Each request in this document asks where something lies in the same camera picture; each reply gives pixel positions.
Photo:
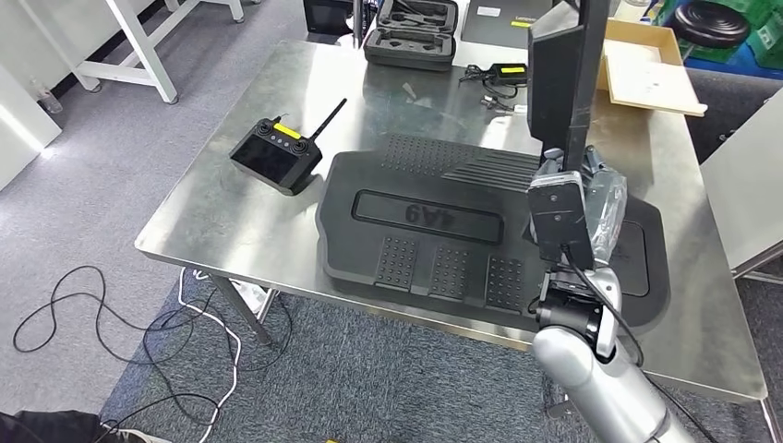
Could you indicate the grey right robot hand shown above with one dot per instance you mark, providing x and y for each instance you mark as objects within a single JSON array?
[{"x": 608, "y": 214}]

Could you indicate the black plastic panel part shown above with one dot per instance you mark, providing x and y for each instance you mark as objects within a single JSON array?
[{"x": 563, "y": 79}]

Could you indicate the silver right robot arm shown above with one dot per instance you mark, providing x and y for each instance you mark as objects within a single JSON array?
[{"x": 599, "y": 391}]

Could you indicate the black moulded car part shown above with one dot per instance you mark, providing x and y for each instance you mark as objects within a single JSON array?
[{"x": 367, "y": 257}]

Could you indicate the open cardboard box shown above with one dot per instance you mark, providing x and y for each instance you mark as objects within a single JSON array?
[{"x": 648, "y": 79}]

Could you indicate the white cabinet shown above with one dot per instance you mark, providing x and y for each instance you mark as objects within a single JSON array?
[
  {"x": 18, "y": 134},
  {"x": 746, "y": 183}
]

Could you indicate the black device yellow label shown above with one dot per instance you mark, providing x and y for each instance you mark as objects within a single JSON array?
[{"x": 509, "y": 74}]

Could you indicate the blue platform cart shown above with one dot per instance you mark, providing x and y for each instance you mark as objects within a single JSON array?
[{"x": 746, "y": 66}]

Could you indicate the black round stool seat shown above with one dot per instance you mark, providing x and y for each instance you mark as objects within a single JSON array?
[{"x": 709, "y": 24}]

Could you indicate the clear plastic scrap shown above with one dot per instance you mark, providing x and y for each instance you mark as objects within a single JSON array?
[{"x": 411, "y": 92}]

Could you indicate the green plastic crate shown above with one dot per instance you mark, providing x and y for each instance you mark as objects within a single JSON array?
[{"x": 768, "y": 37}]

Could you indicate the black foam-lined carry case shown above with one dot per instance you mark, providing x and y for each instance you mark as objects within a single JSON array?
[{"x": 410, "y": 49}]

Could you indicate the black remote controller with antenna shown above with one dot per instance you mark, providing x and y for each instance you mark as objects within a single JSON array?
[{"x": 272, "y": 159}]

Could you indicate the small black monitor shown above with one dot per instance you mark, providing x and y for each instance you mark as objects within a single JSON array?
[{"x": 327, "y": 15}]

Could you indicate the white power strip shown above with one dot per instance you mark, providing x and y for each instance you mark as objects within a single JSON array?
[{"x": 251, "y": 296}]

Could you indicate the clear plastic bottle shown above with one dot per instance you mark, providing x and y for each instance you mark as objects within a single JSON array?
[{"x": 48, "y": 98}]

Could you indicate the person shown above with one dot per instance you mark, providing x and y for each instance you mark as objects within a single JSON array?
[{"x": 49, "y": 428}]

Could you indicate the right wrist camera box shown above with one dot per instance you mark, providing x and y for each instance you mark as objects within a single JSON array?
[{"x": 560, "y": 220}]

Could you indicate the white metal frame table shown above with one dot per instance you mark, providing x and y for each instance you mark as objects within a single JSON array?
[{"x": 140, "y": 55}]

